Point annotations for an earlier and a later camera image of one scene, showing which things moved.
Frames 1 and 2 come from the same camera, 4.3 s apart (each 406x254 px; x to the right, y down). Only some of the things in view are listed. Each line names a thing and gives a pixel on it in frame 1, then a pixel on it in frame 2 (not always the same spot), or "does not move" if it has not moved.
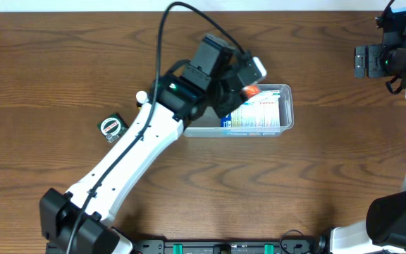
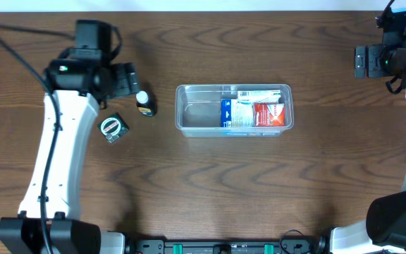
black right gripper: [378, 68] does not move
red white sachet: [251, 90] → [269, 113]
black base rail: [228, 246] does not move
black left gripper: [225, 111] → [126, 79]
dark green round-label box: [113, 127] does not move
